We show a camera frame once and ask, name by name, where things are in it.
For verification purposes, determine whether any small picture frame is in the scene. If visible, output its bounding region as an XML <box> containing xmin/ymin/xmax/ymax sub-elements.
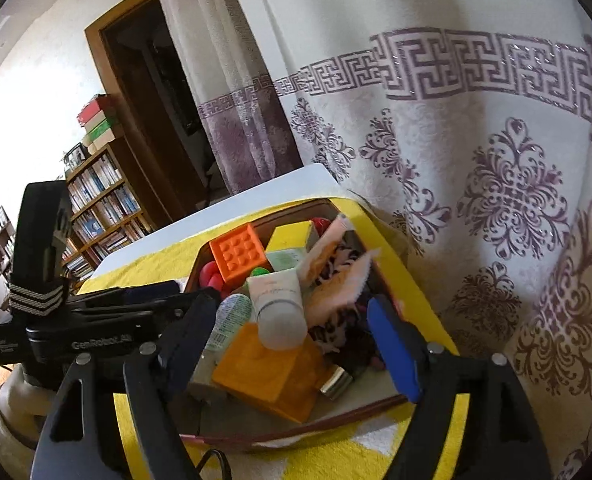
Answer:
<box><xmin>63</xmin><ymin>142</ymin><xmax>89</xmax><ymax>171</ymax></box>

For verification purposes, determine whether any small yellow box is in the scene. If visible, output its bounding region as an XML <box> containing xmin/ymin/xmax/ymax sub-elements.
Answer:
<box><xmin>265</xmin><ymin>220</ymin><xmax>319</xmax><ymax>253</ymax></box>

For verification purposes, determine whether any sheer purple-band curtain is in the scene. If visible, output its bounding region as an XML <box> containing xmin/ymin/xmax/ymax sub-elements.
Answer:
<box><xmin>153</xmin><ymin>0</ymin><xmax>304</xmax><ymax>196</ymax></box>

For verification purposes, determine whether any large orange block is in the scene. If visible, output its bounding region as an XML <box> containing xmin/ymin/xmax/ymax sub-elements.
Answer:
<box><xmin>211</xmin><ymin>322</ymin><xmax>337</xmax><ymax>423</ymax></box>

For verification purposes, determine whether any yellow patterned towel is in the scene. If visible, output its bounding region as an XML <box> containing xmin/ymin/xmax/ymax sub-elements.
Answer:
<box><xmin>73</xmin><ymin>195</ymin><xmax>472</xmax><ymax>480</ymax></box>

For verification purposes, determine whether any beige cardboard box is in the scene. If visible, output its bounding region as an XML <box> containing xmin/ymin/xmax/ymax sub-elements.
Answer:
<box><xmin>87</xmin><ymin>132</ymin><xmax>124</xmax><ymax>153</ymax></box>

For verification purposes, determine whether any white purple-patterned curtain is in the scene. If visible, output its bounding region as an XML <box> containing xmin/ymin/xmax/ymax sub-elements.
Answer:
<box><xmin>216</xmin><ymin>0</ymin><xmax>592</xmax><ymax>480</ymax></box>

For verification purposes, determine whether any green cardboard box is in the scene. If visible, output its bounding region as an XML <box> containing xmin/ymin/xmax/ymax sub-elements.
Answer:
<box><xmin>82</xmin><ymin>117</ymin><xmax>122</xmax><ymax>142</ymax></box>

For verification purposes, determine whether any wooden door frame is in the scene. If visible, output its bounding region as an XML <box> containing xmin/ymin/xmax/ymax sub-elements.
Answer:
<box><xmin>85</xmin><ymin>0</ymin><xmax>212</xmax><ymax>221</ymax></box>

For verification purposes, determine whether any white cream tube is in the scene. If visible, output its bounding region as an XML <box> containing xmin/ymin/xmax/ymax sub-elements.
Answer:
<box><xmin>247</xmin><ymin>268</ymin><xmax>309</xmax><ymax>351</ymax></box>

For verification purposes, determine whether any wooden bookshelf with books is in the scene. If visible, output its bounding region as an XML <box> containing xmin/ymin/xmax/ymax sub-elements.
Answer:
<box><xmin>62</xmin><ymin>137</ymin><xmax>157</xmax><ymax>283</ymax></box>

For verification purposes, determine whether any pink plastic clip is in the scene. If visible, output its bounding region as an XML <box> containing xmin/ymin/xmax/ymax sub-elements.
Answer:
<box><xmin>198</xmin><ymin>260</ymin><xmax>224</xmax><ymax>291</ymax></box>

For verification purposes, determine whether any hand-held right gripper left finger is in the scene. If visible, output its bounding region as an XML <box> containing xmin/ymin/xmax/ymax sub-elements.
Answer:
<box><xmin>33</xmin><ymin>290</ymin><xmax>223</xmax><ymax>480</ymax></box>

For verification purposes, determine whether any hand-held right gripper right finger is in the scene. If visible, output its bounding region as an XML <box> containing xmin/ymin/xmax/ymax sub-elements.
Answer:
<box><xmin>367</xmin><ymin>295</ymin><xmax>554</xmax><ymax>480</ymax></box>

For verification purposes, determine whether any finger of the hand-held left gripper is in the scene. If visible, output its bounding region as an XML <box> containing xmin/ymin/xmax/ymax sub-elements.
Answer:
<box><xmin>68</xmin><ymin>281</ymin><xmax>181</xmax><ymax>307</ymax></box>
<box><xmin>70</xmin><ymin>294</ymin><xmax>202</xmax><ymax>332</ymax></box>

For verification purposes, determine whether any red cardboard box container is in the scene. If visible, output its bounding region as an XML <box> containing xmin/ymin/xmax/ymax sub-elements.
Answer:
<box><xmin>181</xmin><ymin>199</ymin><xmax>427</xmax><ymax>448</ymax></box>

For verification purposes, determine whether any silver metal cylinder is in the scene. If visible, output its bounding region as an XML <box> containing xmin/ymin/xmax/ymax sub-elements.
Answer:
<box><xmin>318</xmin><ymin>366</ymin><xmax>354</xmax><ymax>401</ymax></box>

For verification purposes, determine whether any black cable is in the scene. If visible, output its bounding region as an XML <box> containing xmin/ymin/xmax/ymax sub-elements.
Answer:
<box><xmin>196</xmin><ymin>449</ymin><xmax>232</xmax><ymax>480</ymax></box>

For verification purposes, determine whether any pink patterned packet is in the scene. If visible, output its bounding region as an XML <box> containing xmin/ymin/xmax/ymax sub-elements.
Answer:
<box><xmin>296</xmin><ymin>214</ymin><xmax>354</xmax><ymax>286</ymax></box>
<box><xmin>303</xmin><ymin>247</ymin><xmax>382</xmax><ymax>328</ymax></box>

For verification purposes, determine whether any small wooden shelf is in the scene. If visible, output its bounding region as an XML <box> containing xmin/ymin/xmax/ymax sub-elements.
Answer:
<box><xmin>0</xmin><ymin>206</ymin><xmax>19</xmax><ymax>278</ymax></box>

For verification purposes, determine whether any white ointment box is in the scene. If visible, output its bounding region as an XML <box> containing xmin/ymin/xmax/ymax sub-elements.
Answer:
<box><xmin>266</xmin><ymin>247</ymin><xmax>309</xmax><ymax>273</ymax></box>

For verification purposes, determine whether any green white ointment tube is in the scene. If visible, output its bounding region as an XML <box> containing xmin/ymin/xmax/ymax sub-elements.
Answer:
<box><xmin>203</xmin><ymin>292</ymin><xmax>254</xmax><ymax>353</ymax></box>

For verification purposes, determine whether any studded orange block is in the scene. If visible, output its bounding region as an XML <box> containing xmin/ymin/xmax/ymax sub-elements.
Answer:
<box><xmin>209</xmin><ymin>222</ymin><xmax>273</xmax><ymax>288</ymax></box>

